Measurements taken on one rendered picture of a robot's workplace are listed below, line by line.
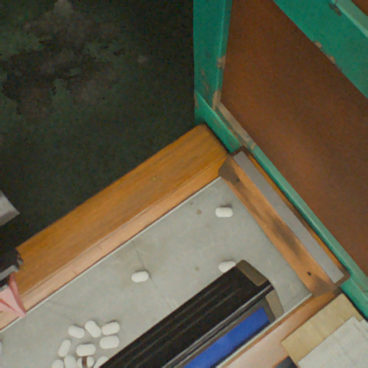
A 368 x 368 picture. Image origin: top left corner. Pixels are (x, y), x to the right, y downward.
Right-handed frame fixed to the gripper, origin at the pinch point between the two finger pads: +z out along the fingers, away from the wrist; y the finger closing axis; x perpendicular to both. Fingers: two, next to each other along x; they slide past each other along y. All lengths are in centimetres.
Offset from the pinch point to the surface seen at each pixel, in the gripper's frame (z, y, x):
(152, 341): -1.4, 18.3, -26.7
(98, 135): 5, 30, 107
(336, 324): 31, 44, -15
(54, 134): -4, 15, 115
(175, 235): 9.2, 29.3, 8.1
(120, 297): 12.4, 13.3, 5.7
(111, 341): 15.8, 8.0, 0.3
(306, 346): 30, 37, -14
